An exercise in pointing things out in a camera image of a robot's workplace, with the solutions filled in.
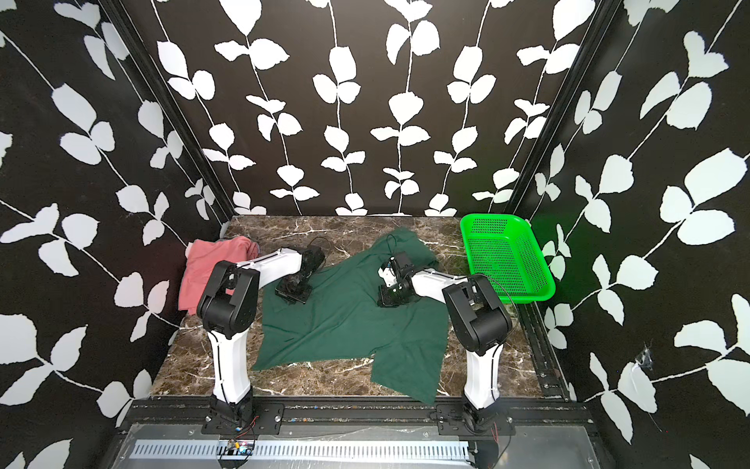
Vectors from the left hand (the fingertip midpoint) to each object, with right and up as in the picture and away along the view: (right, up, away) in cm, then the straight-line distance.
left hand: (291, 297), depth 96 cm
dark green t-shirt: (+38, -13, -6) cm, 41 cm away
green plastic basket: (+78, +16, +15) cm, 81 cm away
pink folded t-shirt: (-32, +14, +4) cm, 35 cm away
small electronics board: (-5, -33, -25) cm, 42 cm away
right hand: (+29, -1, 0) cm, 29 cm away
